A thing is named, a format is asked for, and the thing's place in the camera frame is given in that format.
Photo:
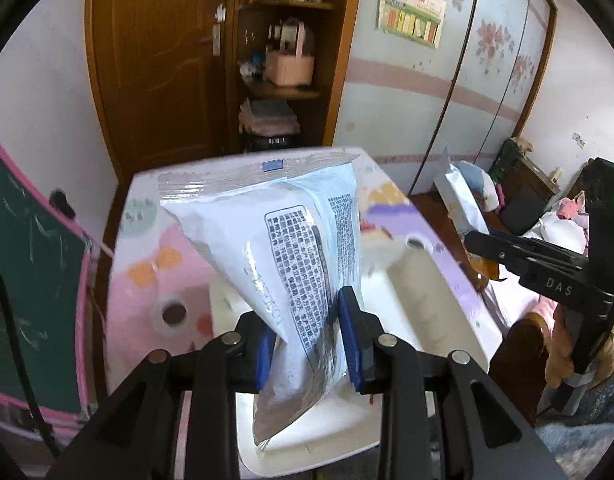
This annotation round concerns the white plastic bag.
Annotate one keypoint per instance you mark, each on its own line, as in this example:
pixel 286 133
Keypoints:
pixel 557 230

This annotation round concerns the dark wooden cabinet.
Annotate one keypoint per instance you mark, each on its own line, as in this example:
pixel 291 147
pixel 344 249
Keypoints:
pixel 524 180

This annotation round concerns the black clip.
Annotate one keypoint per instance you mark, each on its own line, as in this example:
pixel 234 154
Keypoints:
pixel 62 202

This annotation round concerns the floral sliding-door wardrobe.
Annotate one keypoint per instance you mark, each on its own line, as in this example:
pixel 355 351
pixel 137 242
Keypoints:
pixel 397 110

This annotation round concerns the grey fuzzy rug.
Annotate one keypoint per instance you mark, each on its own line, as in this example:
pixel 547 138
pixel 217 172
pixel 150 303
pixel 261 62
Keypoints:
pixel 587 435

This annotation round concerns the folded towels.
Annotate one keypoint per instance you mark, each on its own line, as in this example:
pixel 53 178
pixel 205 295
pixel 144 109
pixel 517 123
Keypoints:
pixel 269 117

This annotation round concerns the pink bedding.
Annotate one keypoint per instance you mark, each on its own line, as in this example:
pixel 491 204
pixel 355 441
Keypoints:
pixel 512 300

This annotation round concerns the green chalkboard with pink frame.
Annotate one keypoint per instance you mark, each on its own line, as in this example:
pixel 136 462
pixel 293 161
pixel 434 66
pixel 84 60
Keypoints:
pixel 32 270

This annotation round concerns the pink storage basket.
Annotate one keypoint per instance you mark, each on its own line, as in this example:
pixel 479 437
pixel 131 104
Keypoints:
pixel 289 70

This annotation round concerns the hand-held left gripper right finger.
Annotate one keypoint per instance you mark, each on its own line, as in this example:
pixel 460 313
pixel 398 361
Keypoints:
pixel 350 340

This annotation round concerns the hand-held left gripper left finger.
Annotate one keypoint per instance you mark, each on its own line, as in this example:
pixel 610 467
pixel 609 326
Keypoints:
pixel 265 360

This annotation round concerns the wooden corner shelf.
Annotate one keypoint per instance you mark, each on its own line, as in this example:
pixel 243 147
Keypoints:
pixel 337 60

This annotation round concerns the person's right hand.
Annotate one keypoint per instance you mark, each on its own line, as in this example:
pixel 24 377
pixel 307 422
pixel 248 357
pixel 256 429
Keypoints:
pixel 558 355

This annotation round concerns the white light-blue snack bag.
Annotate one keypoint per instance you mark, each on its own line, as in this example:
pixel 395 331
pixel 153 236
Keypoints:
pixel 287 240

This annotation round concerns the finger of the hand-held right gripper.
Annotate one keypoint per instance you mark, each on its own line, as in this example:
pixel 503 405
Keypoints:
pixel 512 245
pixel 547 267

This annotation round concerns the wall calendar poster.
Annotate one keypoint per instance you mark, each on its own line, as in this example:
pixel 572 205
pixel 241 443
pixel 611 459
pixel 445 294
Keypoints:
pixel 412 15

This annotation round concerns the white door latch plate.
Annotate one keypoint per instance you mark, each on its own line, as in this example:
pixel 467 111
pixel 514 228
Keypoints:
pixel 217 40

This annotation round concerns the cartoon printed table cover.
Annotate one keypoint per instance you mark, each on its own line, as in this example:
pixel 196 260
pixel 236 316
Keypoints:
pixel 152 260

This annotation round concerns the brown fuzzy object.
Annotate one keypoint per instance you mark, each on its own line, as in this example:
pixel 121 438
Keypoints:
pixel 522 365

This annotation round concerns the white plastic tray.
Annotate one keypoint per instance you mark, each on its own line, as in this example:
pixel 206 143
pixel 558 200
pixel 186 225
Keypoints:
pixel 427 310

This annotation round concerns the brown wooden door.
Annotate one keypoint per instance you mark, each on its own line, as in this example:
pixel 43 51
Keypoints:
pixel 152 60

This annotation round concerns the pink plush toy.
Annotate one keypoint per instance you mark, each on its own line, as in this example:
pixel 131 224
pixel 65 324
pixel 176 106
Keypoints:
pixel 572 207

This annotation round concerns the white paper bag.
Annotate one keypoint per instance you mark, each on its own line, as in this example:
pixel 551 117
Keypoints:
pixel 459 195

